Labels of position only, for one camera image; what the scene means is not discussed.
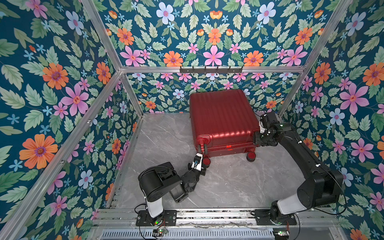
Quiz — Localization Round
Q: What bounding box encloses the red hard-shell suitcase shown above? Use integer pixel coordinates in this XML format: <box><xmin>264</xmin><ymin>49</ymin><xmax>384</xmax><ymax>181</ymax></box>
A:
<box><xmin>190</xmin><ymin>90</ymin><xmax>260</xmax><ymax>167</ymax></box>

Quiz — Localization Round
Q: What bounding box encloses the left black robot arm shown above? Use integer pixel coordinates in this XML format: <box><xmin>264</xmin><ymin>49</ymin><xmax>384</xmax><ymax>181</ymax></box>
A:
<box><xmin>138</xmin><ymin>158</ymin><xmax>211</xmax><ymax>219</ymax></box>

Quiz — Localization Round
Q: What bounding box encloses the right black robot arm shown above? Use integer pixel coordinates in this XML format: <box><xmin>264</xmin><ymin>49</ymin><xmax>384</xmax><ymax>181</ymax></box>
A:
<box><xmin>253</xmin><ymin>113</ymin><xmax>345</xmax><ymax>221</ymax></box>

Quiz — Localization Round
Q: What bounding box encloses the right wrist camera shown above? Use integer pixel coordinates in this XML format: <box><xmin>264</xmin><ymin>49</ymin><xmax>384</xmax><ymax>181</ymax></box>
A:
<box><xmin>259</xmin><ymin>118</ymin><xmax>266</xmax><ymax>134</ymax></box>

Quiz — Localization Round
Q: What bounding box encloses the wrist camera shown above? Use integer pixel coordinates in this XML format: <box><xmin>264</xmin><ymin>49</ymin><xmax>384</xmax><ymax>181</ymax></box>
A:
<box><xmin>191</xmin><ymin>153</ymin><xmax>203</xmax><ymax>171</ymax></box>
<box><xmin>259</xmin><ymin>118</ymin><xmax>266</xmax><ymax>134</ymax></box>

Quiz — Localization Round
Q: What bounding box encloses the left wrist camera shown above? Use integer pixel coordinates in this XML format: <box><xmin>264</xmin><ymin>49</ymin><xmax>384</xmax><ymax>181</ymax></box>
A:
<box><xmin>191</xmin><ymin>153</ymin><xmax>203</xmax><ymax>171</ymax></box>

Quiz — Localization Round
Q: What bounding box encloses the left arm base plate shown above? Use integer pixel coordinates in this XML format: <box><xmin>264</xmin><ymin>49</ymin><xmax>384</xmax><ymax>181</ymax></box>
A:
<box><xmin>136</xmin><ymin>210</ymin><xmax>178</xmax><ymax>227</ymax></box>

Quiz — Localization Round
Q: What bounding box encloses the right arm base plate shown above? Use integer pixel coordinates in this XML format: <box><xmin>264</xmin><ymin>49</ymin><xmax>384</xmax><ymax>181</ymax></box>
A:
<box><xmin>251</xmin><ymin>209</ymin><xmax>298</xmax><ymax>226</ymax></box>

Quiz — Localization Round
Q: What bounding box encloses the white slotted cable duct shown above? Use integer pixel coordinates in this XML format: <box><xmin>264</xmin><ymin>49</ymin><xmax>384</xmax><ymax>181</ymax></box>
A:
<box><xmin>101</xmin><ymin>229</ymin><xmax>275</xmax><ymax>240</ymax></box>

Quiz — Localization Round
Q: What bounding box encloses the aluminium cage frame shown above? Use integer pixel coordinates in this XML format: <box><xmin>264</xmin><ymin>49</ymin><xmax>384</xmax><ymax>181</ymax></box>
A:
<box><xmin>1</xmin><ymin>1</ymin><xmax>340</xmax><ymax>240</ymax></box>

